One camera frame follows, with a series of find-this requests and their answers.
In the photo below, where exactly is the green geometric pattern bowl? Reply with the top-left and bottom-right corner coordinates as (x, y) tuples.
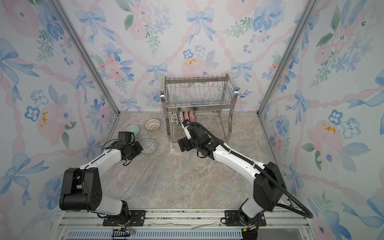
(141, 138), (158, 155)

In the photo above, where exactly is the green leaf pattern bowl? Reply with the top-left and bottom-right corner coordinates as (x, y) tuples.
(171, 112), (180, 126)

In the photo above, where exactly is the steel two-tier dish rack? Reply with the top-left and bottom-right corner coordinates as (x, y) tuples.
(160, 73), (240, 148)

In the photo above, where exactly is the blue triangle pattern bowl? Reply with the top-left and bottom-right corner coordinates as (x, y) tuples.
(178, 112), (185, 126)

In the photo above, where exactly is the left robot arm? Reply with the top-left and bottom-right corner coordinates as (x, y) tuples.
(59, 132), (143, 226)

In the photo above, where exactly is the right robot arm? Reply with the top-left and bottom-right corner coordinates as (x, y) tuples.
(178, 120), (314, 228)

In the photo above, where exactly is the mint green bowl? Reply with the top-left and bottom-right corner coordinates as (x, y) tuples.
(125, 125), (141, 137)

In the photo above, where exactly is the maroon patterned white bowl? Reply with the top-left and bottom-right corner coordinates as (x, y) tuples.
(145, 119), (161, 132)

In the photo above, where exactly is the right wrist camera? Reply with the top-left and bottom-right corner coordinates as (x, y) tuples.
(182, 120), (191, 140)

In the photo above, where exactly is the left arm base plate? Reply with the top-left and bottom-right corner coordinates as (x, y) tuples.
(103, 210), (147, 227)

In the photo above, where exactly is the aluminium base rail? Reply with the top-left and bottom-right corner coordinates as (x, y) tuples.
(53, 208), (315, 240)

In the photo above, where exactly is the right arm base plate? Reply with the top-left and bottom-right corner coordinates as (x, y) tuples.
(221, 210), (267, 227)

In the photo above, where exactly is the black corrugated cable conduit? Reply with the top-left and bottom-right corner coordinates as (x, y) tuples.
(194, 122), (314, 219)

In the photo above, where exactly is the left aluminium frame post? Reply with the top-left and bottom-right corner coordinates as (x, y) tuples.
(48, 0), (120, 116)

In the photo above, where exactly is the aluminium frame post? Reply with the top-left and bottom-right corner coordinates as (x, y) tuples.
(257, 0), (319, 118)
(48, 0), (120, 116)

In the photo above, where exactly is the right aluminium frame post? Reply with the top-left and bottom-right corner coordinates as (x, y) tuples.
(257, 0), (319, 118)

